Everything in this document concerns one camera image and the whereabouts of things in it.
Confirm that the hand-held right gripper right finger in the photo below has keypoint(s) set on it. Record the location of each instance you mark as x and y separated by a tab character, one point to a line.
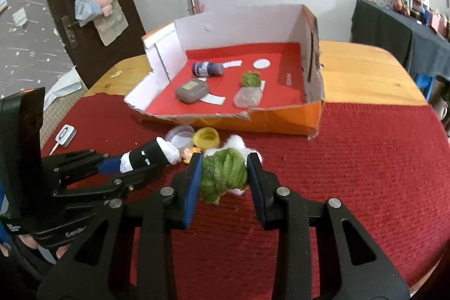
255	187

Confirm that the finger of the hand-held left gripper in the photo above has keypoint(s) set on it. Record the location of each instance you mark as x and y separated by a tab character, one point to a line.
110	164
140	175

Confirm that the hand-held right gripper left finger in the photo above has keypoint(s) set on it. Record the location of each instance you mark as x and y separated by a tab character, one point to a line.
193	187

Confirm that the black and white plush roll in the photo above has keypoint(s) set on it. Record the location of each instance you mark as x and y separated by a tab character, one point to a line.
147	156

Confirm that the green plush ball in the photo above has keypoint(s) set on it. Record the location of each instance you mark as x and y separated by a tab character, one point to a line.
250	79
223	175

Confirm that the small doll figure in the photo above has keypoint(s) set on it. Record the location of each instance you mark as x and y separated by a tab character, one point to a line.
188	154

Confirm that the white fluffy star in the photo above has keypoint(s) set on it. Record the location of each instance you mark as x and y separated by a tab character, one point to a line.
237	143

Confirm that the yellow lid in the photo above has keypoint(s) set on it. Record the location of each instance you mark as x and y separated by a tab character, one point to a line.
205	137

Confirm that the clear round lid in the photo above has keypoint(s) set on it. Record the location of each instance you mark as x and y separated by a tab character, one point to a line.
179	136

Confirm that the small clear plastic box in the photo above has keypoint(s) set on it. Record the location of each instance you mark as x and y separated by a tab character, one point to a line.
248	97

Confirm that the grey case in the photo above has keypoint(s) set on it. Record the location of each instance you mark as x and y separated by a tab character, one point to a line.
191	91

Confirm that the purple bottle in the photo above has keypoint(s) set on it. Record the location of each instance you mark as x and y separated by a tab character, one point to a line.
207	68

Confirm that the orange cardboard box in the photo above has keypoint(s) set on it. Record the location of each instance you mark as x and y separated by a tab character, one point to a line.
277	55

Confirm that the person's left hand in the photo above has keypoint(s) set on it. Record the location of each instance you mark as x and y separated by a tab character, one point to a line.
28	242

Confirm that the white plastic sheet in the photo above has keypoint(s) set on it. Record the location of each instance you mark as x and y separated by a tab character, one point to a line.
63	87

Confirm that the red knitted mat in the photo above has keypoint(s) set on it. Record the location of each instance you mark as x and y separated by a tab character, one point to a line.
351	180

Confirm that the brown paper bag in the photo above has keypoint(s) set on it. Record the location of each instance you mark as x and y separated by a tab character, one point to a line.
112	29

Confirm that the dark wooden door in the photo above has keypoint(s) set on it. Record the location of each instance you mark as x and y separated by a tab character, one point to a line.
130	22

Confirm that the clear plastic bag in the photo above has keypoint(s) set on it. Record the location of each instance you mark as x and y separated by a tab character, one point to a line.
84	10

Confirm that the pink stick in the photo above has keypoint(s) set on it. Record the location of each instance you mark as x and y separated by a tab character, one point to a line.
197	4

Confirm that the side table with dark cloth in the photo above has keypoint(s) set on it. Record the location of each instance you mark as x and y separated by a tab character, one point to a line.
383	29

